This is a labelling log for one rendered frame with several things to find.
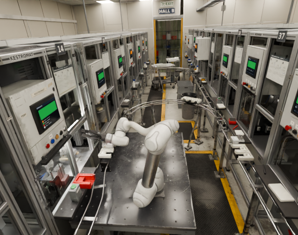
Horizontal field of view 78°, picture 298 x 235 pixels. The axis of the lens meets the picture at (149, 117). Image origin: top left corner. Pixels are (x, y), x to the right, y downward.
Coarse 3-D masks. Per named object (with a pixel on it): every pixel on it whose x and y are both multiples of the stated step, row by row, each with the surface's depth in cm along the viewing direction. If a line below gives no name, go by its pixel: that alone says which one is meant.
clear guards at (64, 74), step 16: (48, 48) 132; (64, 64) 152; (80, 64) 180; (64, 80) 152; (64, 96) 152; (80, 96) 179; (64, 112) 151; (80, 112) 179; (96, 144) 219; (64, 160) 151; (48, 176) 131; (64, 176) 151; (48, 192) 131; (64, 192) 151
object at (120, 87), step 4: (116, 40) 317; (120, 40) 342; (116, 44) 317; (120, 44) 339; (124, 60) 374; (124, 64) 374; (124, 68) 374; (124, 72) 374; (120, 80) 340; (124, 80) 412; (120, 84) 340; (120, 88) 340; (120, 92) 339; (120, 96) 339; (120, 100) 339
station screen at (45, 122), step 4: (48, 100) 126; (52, 100) 130; (44, 104) 122; (56, 104) 135; (36, 108) 115; (40, 108) 118; (52, 112) 130; (56, 112) 135; (48, 116) 126; (52, 116) 130; (56, 116) 135; (40, 120) 118; (44, 120) 122; (48, 120) 126; (52, 120) 130; (44, 124) 122; (48, 124) 126; (44, 128) 122
